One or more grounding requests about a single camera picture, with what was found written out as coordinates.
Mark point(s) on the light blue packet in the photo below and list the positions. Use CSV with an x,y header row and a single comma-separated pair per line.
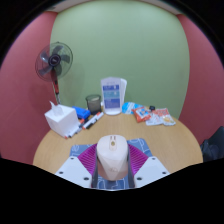
x,y
127,107

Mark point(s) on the white tissue box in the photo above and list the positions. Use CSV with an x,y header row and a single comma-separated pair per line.
x,y
63,121

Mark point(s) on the cream white computer mouse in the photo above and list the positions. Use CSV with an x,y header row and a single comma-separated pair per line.
x,y
112,156

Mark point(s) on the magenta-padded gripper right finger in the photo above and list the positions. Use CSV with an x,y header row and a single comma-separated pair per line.
x,y
153,170

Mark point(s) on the standing fan with red pole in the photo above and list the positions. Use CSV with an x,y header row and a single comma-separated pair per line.
x,y
54,60

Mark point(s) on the small blue box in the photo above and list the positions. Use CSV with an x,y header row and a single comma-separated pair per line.
x,y
81,112

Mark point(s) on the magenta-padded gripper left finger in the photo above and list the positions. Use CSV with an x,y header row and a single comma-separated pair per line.
x,y
71,170

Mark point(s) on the orange snack packet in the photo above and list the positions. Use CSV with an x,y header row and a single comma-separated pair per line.
x,y
142,114

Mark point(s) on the dark translucent cup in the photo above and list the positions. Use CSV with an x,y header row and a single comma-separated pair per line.
x,y
93,104

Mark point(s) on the white and red snack packet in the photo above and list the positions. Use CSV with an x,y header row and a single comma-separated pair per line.
x,y
161,117

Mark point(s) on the blue patterned mouse pad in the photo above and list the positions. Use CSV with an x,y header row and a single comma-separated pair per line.
x,y
78,149

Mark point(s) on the small black object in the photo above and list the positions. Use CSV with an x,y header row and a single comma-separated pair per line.
x,y
152,108

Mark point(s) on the white whiteboard marker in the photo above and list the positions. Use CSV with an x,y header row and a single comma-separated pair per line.
x,y
96,119
90,121
75,129

